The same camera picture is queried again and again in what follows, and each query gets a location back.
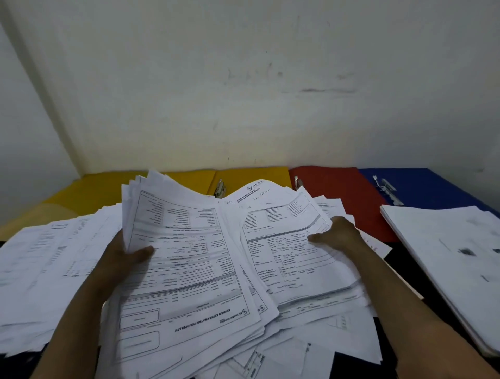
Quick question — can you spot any person's right forearm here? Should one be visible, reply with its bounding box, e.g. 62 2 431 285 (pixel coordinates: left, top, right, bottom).
341 241 500 379

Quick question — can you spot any red folder with metal clip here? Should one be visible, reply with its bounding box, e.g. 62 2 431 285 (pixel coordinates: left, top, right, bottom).
288 166 399 243

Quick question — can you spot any thin bundle of printed forms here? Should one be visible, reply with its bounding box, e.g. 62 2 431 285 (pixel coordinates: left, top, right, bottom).
219 179 377 319

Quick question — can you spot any thick bundle of printed forms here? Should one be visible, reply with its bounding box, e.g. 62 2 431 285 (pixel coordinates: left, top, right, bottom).
95 170 280 379

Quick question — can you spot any scattered pile of printed papers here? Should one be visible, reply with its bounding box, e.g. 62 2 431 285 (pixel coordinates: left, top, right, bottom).
0 195 393 379

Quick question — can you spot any blue folder with metal clip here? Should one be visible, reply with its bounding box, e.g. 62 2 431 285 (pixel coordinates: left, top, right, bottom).
359 168 500 219

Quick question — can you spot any person's left hand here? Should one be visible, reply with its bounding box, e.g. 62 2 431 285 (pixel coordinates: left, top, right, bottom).
91 230 155 293

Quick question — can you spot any yellow paper folder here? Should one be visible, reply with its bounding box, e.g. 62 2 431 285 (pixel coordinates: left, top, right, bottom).
0 169 217 242

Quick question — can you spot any neat stack of white papers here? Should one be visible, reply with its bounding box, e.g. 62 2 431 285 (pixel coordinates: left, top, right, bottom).
380 205 500 358

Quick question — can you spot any yellow folder with metal clip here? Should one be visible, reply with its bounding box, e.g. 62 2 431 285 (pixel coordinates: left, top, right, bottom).
207 166 293 197

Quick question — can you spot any person's right hand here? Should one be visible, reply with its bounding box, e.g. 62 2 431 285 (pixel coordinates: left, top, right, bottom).
307 216 366 255

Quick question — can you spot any person's left forearm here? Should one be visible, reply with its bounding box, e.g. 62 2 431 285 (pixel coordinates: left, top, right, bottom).
30 269 122 379

